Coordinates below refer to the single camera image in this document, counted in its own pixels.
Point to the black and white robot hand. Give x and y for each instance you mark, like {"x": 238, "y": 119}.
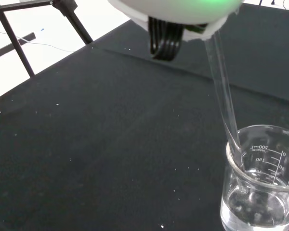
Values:
{"x": 173, "y": 14}

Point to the black bench cloth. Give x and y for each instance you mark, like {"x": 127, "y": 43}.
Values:
{"x": 110, "y": 144}

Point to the black tripod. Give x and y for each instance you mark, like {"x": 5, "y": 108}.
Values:
{"x": 8, "y": 31}

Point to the black metal bar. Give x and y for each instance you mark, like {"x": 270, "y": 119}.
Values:
{"x": 4, "y": 49}

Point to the clear glass beaker with water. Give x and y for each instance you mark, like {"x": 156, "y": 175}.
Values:
{"x": 255, "y": 211}

